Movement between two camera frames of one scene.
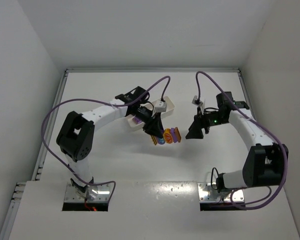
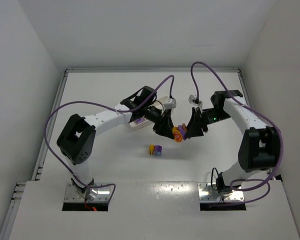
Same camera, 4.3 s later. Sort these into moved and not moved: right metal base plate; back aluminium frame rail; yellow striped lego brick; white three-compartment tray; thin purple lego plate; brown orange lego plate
Moved: thin purple lego plate; yellow striped lego brick; brown orange lego plate
Not moved: right metal base plate; back aluminium frame rail; white three-compartment tray
